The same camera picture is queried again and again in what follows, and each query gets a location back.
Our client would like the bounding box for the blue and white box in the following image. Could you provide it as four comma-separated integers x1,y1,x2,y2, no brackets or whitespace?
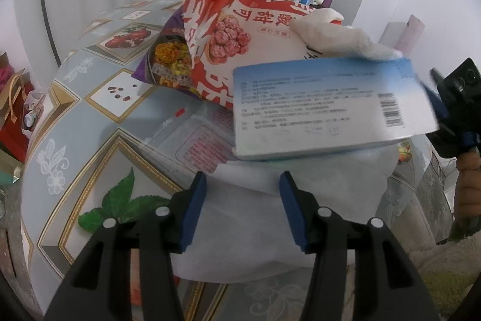
230,57,440,161

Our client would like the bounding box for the pink box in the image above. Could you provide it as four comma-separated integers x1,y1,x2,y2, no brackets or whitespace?
379,14,426,51

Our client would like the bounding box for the green artificial leaf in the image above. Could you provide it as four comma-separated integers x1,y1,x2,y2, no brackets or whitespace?
78,168,171,233

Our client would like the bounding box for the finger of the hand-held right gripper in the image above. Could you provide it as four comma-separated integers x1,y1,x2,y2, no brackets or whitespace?
420,79,452,131

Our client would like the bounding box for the patterned grey tablecloth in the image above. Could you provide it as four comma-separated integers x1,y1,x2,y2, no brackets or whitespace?
20,0,463,321

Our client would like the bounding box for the purple noodle packet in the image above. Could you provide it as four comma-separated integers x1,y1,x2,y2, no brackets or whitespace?
131,11,211,101

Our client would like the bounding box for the person's right forearm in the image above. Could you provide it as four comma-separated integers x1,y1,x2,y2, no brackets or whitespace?
453,152,481,242

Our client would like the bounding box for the green box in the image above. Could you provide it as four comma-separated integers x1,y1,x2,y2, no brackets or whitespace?
0,150,23,183

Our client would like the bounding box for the red gift bag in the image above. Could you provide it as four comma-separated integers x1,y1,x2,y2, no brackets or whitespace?
0,52,38,164

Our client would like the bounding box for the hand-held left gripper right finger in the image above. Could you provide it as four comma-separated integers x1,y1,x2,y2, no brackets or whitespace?
279,171,440,321

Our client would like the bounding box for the white towel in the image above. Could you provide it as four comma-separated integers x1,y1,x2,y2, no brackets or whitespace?
293,8,404,62

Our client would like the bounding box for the red and white snack bag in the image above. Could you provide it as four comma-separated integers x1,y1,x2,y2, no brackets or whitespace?
182,0,344,111

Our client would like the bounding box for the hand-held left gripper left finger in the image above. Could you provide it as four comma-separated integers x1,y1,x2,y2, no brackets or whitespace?
44,171,208,321

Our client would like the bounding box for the white non-woven bag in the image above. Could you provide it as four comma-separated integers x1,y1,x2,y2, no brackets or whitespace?
169,144,399,284

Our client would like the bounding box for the clear wrapper with red print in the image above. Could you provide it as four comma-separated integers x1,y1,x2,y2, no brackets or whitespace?
143,106,241,190

